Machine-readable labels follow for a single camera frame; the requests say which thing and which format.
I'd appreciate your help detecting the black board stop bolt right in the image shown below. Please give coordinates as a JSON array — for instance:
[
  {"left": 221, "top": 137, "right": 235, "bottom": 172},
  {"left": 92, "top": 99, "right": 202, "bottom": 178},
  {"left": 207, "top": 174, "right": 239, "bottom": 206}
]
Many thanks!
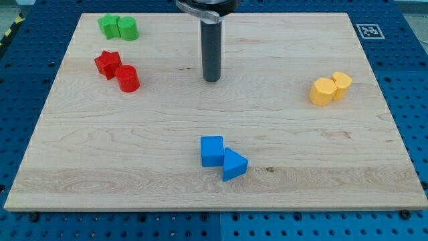
[{"left": 399, "top": 210, "right": 412, "bottom": 220}]

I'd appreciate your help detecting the black board stop bolt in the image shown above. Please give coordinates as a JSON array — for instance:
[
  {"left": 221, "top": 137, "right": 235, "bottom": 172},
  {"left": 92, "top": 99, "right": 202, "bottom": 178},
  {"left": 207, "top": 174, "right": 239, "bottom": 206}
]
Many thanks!
[
  {"left": 399, "top": 210, "right": 412, "bottom": 220},
  {"left": 27, "top": 212, "right": 39, "bottom": 222}
]

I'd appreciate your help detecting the green star block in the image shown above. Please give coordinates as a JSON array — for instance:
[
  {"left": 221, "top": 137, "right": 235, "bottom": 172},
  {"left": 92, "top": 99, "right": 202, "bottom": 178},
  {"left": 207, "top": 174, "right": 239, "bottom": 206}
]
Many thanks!
[{"left": 98, "top": 13, "right": 121, "bottom": 39}]

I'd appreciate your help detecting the yellow hexagon block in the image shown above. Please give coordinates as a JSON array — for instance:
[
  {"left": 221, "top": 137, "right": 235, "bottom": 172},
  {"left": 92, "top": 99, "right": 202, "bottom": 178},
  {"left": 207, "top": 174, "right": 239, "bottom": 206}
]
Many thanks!
[{"left": 309, "top": 78, "right": 337, "bottom": 106}]

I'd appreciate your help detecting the red cylinder block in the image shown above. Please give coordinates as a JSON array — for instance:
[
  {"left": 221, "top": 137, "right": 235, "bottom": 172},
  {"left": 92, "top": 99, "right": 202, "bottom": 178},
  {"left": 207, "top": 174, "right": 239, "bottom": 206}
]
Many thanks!
[{"left": 115, "top": 65, "right": 140, "bottom": 92}]

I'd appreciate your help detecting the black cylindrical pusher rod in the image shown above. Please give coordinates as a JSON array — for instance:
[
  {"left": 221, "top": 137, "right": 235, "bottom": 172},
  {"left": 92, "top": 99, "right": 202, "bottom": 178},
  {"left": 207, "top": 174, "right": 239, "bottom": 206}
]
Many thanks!
[{"left": 200, "top": 21, "right": 222, "bottom": 82}]

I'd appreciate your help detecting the blue triangle block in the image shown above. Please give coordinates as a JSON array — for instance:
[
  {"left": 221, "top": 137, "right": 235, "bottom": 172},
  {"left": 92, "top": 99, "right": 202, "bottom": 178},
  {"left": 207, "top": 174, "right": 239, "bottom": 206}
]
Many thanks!
[{"left": 223, "top": 148, "right": 248, "bottom": 181}]

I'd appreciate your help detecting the black board stop bolt left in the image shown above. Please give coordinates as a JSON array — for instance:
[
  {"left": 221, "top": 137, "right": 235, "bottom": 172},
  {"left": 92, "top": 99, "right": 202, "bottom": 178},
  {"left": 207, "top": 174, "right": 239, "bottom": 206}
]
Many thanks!
[{"left": 27, "top": 212, "right": 39, "bottom": 222}]

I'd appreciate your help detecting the yellow rounded block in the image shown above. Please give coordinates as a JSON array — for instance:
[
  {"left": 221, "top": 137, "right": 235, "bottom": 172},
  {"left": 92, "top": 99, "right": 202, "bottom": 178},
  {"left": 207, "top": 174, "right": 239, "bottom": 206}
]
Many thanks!
[{"left": 332, "top": 72, "right": 352, "bottom": 100}]

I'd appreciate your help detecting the red star block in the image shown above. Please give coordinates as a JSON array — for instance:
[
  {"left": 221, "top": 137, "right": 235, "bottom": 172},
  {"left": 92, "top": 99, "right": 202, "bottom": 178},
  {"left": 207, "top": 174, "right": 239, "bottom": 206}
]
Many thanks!
[{"left": 94, "top": 50, "right": 122, "bottom": 80}]

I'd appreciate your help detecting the white fiducial marker tag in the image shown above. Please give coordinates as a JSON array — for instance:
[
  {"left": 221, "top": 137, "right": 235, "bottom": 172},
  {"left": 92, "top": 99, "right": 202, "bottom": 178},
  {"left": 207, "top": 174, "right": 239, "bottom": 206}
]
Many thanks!
[{"left": 356, "top": 23, "right": 385, "bottom": 39}]

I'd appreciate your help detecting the light wooden board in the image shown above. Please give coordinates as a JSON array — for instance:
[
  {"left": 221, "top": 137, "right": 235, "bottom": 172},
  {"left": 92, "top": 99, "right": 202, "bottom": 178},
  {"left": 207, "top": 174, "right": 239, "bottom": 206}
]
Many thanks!
[{"left": 5, "top": 13, "right": 427, "bottom": 212}]

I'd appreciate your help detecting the blue cube block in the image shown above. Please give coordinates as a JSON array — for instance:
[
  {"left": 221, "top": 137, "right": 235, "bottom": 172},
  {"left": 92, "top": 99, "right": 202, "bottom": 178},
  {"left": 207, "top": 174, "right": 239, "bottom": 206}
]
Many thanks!
[{"left": 201, "top": 136, "right": 224, "bottom": 167}]

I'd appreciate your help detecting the green cylinder block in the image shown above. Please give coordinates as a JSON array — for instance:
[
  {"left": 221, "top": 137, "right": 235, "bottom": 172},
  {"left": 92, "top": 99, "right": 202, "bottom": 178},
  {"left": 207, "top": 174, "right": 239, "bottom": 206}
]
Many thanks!
[{"left": 117, "top": 17, "right": 139, "bottom": 41}]

